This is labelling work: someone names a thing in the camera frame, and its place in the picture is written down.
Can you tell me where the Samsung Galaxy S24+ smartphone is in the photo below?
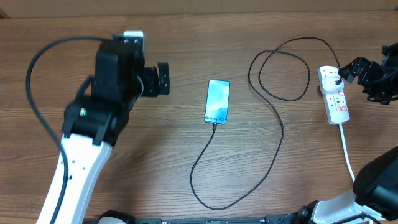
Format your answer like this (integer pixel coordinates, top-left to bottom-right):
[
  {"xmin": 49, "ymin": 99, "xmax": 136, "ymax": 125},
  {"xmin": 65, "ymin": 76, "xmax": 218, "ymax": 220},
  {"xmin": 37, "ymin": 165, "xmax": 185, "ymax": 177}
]
[{"xmin": 204, "ymin": 80, "xmax": 231, "ymax": 124}]

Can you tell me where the black USB charging cable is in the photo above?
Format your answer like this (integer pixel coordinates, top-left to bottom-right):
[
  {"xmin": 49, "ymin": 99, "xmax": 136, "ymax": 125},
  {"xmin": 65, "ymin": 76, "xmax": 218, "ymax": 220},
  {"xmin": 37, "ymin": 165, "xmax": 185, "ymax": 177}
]
[{"xmin": 189, "ymin": 37, "xmax": 345, "ymax": 211}]

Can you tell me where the white power strip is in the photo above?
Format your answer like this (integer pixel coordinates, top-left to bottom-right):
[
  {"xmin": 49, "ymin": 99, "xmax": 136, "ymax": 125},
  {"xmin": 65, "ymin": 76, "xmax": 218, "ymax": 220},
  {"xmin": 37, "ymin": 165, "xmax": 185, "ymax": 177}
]
[{"xmin": 318, "ymin": 66, "xmax": 350, "ymax": 125}]

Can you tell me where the white power strip cord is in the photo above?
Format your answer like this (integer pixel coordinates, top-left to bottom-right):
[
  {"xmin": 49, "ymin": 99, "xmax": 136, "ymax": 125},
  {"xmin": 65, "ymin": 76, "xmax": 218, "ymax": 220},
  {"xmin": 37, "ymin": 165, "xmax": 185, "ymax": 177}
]
[{"xmin": 338, "ymin": 123, "xmax": 356, "ymax": 183}]

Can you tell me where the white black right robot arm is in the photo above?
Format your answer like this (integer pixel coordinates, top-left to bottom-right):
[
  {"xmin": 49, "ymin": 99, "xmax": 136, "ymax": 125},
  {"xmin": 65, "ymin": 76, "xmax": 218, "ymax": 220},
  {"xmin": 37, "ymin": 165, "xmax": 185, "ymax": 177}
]
[{"xmin": 280, "ymin": 44, "xmax": 397, "ymax": 223}]

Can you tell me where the white charger plug adapter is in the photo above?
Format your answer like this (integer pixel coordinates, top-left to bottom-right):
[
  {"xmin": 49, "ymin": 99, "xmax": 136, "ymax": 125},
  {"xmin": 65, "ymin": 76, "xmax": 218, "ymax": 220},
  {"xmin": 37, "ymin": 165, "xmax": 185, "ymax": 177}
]
[{"xmin": 320, "ymin": 76, "xmax": 344, "ymax": 94}]

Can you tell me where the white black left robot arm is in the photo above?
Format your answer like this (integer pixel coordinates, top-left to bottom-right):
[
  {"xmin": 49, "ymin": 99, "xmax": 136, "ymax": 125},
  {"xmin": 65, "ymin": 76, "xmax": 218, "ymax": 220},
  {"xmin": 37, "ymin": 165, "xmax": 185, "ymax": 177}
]
[{"xmin": 26, "ymin": 30, "xmax": 170, "ymax": 223}]

